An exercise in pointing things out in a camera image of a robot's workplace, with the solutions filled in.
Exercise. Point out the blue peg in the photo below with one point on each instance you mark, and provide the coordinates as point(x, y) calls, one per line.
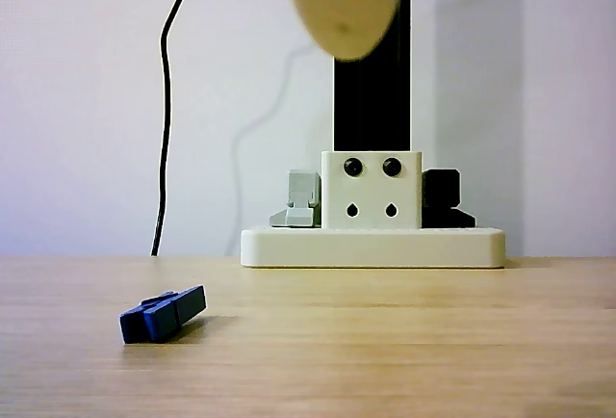
point(163, 314)

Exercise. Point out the white post holder block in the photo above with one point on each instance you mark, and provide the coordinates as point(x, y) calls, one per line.
point(371, 191)

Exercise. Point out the white perforated stand base plate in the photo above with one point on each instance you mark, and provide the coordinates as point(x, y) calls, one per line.
point(373, 247)

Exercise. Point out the black corner bracket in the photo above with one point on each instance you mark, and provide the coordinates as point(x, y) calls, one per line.
point(443, 191)

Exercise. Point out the grey corner bracket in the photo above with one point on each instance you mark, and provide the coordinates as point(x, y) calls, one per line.
point(300, 196)

